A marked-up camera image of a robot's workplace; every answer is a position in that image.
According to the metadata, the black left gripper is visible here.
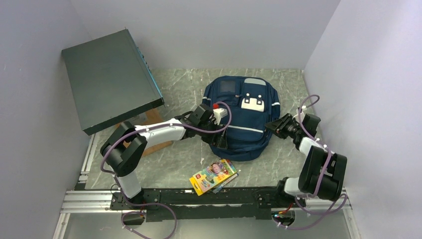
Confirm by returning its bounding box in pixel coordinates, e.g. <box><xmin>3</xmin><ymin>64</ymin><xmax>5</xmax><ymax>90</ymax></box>
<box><xmin>197</xmin><ymin>119</ymin><xmax>227</xmax><ymax>149</ymax></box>

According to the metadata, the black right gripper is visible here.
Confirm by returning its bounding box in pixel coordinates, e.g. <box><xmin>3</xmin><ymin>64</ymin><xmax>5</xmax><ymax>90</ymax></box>
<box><xmin>264</xmin><ymin>113</ymin><xmax>303</xmax><ymax>139</ymax></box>

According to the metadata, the navy blue student backpack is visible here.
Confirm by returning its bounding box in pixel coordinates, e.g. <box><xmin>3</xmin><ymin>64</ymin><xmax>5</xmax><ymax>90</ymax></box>
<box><xmin>202</xmin><ymin>76</ymin><xmax>281</xmax><ymax>161</ymax></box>

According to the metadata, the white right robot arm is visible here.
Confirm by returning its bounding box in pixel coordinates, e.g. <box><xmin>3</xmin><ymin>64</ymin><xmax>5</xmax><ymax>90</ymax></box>
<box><xmin>265</xmin><ymin>114</ymin><xmax>347</xmax><ymax>207</ymax></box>

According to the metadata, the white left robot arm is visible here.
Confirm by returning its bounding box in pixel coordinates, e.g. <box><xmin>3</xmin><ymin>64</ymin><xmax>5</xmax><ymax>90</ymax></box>
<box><xmin>100</xmin><ymin>102</ymin><xmax>232</xmax><ymax>209</ymax></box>

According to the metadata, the yellow crayon box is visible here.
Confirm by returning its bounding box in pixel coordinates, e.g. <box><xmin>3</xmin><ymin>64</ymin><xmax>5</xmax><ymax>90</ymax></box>
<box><xmin>189</xmin><ymin>159</ymin><xmax>237</xmax><ymax>196</ymax></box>

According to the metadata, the blue pen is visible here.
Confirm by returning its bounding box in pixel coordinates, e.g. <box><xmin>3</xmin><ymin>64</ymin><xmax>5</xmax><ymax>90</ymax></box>
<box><xmin>212</xmin><ymin>173</ymin><xmax>238</xmax><ymax>194</ymax></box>

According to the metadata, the wooden board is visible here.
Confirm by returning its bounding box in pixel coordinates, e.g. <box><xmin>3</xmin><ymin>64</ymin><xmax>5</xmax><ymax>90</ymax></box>
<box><xmin>127</xmin><ymin>109</ymin><xmax>173</xmax><ymax>157</ymax></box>

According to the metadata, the dark grey metal equipment box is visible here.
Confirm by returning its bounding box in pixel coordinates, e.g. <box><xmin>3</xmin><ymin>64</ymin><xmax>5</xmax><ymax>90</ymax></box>
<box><xmin>61</xmin><ymin>29</ymin><xmax>164</xmax><ymax>135</ymax></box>

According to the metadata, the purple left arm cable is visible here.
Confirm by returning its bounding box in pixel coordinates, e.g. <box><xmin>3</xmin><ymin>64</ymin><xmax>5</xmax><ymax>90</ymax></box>
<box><xmin>100</xmin><ymin>101</ymin><xmax>232</xmax><ymax>239</ymax></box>

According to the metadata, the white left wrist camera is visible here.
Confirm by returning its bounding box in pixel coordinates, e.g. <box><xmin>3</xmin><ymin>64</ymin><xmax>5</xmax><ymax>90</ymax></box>
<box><xmin>212</xmin><ymin>104</ymin><xmax>228</xmax><ymax>125</ymax></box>

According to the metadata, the aluminium frame rail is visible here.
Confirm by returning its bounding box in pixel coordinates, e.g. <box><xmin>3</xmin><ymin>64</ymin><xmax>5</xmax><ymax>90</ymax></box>
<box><xmin>52</xmin><ymin>133</ymin><xmax>362</xmax><ymax>239</ymax></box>

